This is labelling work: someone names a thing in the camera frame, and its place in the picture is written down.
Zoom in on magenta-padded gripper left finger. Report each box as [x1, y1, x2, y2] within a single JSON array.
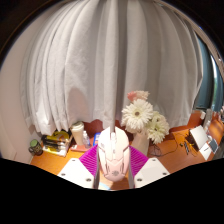
[[57, 144, 101, 190]]

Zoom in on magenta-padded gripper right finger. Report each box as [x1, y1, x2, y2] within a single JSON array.
[[127, 145, 171, 190]]

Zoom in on pink computer mouse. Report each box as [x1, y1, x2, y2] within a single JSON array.
[[96, 126, 131, 183]]

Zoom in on red-brown thin book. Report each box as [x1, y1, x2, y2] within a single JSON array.
[[69, 143, 91, 153]]

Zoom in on white ceramic jug vase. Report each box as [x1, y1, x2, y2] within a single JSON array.
[[130, 129, 150, 157]]

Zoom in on yellow and white book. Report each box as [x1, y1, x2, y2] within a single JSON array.
[[42, 145, 71, 158]]

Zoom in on clear sanitizer bottle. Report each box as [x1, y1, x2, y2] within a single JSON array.
[[82, 130, 92, 149]]

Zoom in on dark book with yellow text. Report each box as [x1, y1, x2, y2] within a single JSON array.
[[41, 134, 71, 150]]

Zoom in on beige lidded cup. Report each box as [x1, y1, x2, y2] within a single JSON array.
[[69, 121, 86, 147]]

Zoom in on blue book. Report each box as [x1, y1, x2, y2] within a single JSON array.
[[93, 132, 102, 148]]

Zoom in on dark green mug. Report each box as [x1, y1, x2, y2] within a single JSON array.
[[28, 139, 44, 157]]

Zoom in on white paper sheet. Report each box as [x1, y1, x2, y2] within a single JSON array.
[[199, 143, 213, 161]]

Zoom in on white and pink flowers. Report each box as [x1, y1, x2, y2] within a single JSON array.
[[120, 90, 171, 145]]

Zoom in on silver laptop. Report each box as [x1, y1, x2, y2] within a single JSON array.
[[188, 125, 210, 151]]

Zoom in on white curtain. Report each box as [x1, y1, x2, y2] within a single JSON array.
[[19, 0, 204, 136]]

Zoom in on black cable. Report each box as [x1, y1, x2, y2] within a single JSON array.
[[148, 131, 193, 158]]

